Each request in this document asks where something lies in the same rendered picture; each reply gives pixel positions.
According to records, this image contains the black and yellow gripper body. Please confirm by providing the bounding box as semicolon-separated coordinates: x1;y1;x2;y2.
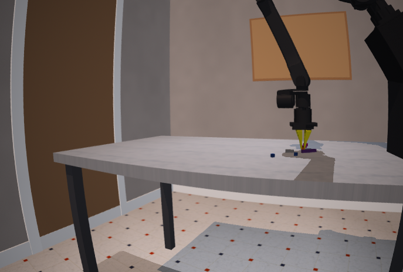
290;107;317;130

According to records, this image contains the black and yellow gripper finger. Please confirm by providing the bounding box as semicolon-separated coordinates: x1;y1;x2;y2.
304;130;311;149
296;130;302;149

